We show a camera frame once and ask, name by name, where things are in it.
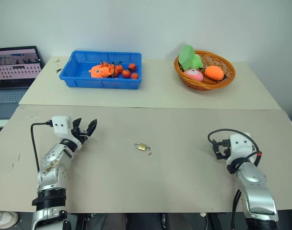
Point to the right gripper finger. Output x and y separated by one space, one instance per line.
215 144
220 157

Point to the blue plastic bin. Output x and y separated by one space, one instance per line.
83 73

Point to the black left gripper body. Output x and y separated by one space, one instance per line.
80 135

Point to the white sneaker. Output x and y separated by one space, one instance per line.
4 219

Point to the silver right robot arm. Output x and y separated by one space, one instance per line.
254 184

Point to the orange plush fruit toy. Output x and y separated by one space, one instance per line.
214 72

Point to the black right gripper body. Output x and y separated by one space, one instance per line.
224 148

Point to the orange fish plush toy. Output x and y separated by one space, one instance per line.
99 71

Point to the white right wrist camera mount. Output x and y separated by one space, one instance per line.
240 146

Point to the black table frame leg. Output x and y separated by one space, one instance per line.
82 221

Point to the orange wicker basket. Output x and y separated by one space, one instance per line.
222 82

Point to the pink round plush toy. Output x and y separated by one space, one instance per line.
194 74

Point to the small brass padlock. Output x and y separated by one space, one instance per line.
142 147

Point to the open laptop computer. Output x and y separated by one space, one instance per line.
15 67

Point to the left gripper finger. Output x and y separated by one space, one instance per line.
92 126
77 122

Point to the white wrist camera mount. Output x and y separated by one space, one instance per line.
240 146
61 124

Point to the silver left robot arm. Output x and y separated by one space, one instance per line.
52 165

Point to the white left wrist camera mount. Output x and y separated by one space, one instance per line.
61 124

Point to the green foam toy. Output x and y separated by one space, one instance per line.
189 58

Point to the small orange tangerine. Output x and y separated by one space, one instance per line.
134 76
126 73
132 66
114 72
119 68

